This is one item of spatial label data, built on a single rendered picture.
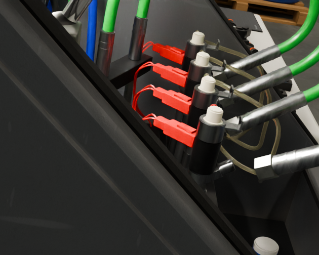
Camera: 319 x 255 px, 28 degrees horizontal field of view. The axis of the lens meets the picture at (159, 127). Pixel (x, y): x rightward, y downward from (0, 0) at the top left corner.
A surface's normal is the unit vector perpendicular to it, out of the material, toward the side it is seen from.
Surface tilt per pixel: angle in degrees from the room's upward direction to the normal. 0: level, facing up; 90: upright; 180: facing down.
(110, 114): 42
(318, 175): 0
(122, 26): 90
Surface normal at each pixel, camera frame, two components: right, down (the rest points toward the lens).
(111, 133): 0.32, 0.21
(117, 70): 0.18, -0.88
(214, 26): 0.01, 0.45
